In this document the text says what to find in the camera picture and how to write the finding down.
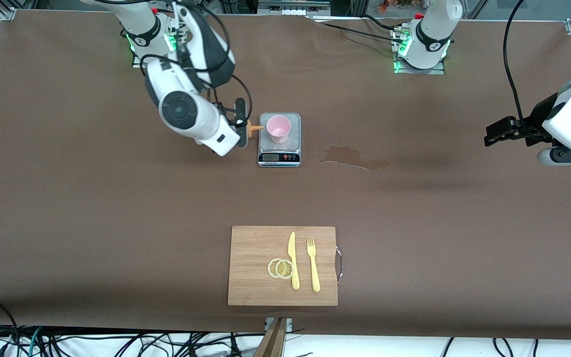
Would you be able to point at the brown liquid spill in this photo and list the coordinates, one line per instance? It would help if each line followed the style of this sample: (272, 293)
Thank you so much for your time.
(350, 156)

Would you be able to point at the silver digital kitchen scale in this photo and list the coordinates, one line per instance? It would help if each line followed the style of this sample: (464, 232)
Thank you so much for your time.
(295, 145)

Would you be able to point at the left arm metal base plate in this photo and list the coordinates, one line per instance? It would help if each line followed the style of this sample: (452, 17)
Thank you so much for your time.
(414, 71)

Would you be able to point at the wooden beam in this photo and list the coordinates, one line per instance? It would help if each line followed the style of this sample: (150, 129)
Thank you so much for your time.
(271, 342)

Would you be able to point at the white power strip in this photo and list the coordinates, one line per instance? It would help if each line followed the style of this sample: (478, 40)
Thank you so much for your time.
(293, 11)

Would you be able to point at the yellow plastic knife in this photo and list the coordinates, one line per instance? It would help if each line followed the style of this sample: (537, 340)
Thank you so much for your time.
(292, 248)

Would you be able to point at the small metal bracket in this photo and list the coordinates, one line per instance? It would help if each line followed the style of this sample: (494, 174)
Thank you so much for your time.
(289, 323)

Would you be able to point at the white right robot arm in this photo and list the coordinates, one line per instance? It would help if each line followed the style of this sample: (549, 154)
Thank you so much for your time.
(186, 114)

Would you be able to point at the yellow plastic fork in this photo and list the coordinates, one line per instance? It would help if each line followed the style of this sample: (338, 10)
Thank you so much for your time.
(314, 270)

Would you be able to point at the lemon slice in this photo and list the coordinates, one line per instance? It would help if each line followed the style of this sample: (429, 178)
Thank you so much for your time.
(284, 269)
(270, 268)

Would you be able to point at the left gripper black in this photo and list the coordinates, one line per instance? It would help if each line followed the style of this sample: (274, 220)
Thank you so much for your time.
(531, 129)

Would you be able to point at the colourful toy food pile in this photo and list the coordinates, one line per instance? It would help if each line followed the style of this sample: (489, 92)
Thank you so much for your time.
(389, 5)

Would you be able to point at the clear orange-capped sauce bottle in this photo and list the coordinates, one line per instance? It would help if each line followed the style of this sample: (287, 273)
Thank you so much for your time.
(252, 129)

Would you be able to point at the pink plastic cup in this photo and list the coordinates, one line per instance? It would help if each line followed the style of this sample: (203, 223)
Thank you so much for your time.
(278, 130)

